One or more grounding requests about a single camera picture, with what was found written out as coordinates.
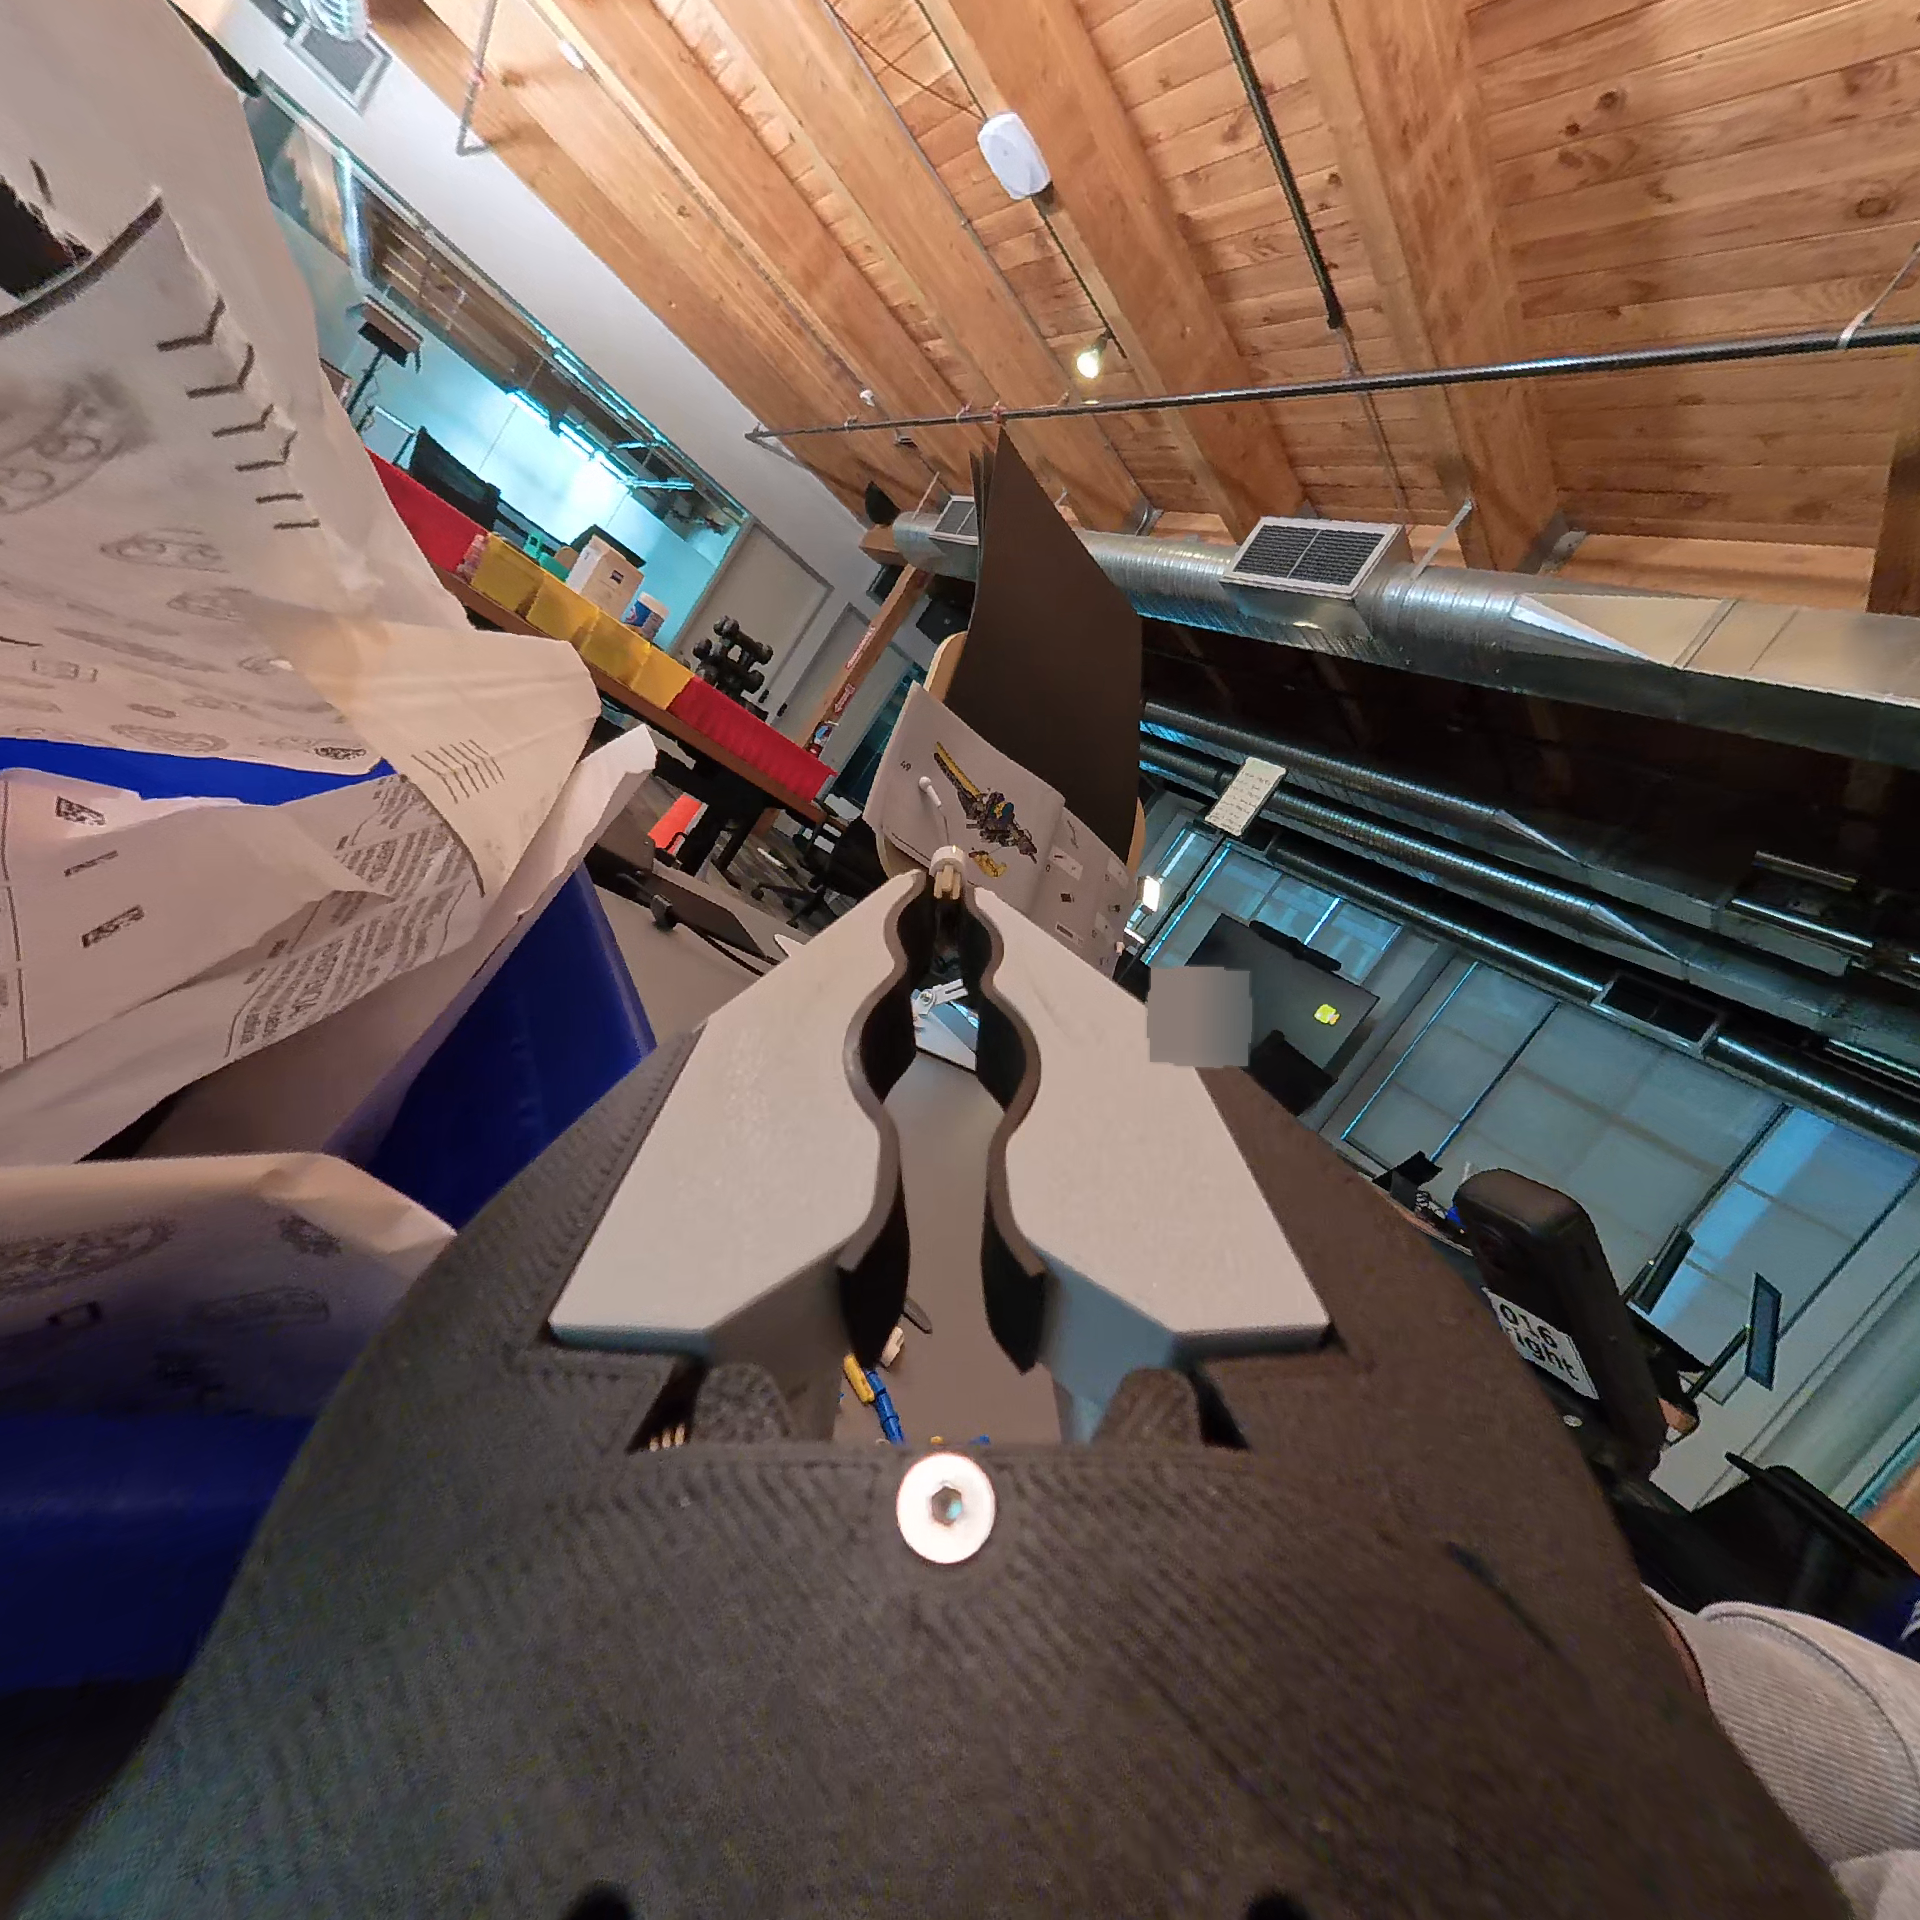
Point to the ceiling spotlight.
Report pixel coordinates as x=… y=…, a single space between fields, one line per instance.
x=1095 y=357

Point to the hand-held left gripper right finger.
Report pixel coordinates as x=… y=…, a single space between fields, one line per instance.
x=1175 y=1194

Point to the silver ventilation duct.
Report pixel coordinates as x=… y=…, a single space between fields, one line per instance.
x=1651 y=663

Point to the monitor on arm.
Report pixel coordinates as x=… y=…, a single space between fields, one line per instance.
x=1764 y=1337

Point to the black office chair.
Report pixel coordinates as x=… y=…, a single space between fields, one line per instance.
x=1757 y=1535

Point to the blue jacket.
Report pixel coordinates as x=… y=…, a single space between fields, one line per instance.
x=1901 y=1614

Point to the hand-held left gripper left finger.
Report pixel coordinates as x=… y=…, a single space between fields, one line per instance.
x=723 y=1183

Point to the black weight rack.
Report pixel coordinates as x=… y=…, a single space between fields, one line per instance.
x=737 y=663

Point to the person's right forearm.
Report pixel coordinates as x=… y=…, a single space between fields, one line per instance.
x=1799 y=1709

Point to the white ceiling sensor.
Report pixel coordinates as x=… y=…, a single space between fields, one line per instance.
x=1013 y=157

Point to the small white box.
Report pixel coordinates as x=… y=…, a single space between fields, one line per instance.
x=604 y=576

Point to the large black screen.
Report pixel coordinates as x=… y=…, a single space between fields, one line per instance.
x=1306 y=1017

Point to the white hanging sign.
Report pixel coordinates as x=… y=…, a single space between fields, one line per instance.
x=1244 y=792

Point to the yellow storage bin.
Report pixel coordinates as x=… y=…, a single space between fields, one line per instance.
x=562 y=604
x=508 y=576
x=660 y=670
x=619 y=641

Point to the blue plastic bin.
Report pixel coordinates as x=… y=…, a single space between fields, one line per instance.
x=508 y=1017

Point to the tan lego axle white connectors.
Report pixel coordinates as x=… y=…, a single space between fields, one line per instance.
x=948 y=873

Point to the black flat panel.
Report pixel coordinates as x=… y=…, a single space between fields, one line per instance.
x=1050 y=630

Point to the white duct grille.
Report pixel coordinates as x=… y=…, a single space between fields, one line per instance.
x=1315 y=549

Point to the black ceiling pipe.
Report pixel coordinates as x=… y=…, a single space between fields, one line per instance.
x=1500 y=369

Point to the pile of white paper bags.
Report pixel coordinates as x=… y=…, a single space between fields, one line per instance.
x=229 y=601

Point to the pile of loose lego pieces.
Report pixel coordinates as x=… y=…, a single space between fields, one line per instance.
x=884 y=1392

